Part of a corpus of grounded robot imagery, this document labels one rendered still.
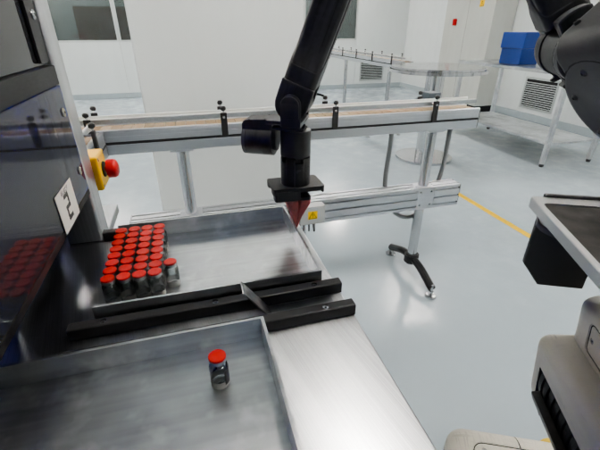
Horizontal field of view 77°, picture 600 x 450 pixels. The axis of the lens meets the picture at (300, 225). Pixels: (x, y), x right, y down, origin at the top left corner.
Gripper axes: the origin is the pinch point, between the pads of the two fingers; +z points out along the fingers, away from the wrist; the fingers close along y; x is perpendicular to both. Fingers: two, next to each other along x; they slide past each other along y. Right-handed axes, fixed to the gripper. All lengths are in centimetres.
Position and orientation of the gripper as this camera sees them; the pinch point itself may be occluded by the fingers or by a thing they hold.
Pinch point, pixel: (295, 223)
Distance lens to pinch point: 78.3
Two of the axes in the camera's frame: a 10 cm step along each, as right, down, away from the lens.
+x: 2.8, 4.5, -8.5
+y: -9.6, 1.2, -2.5
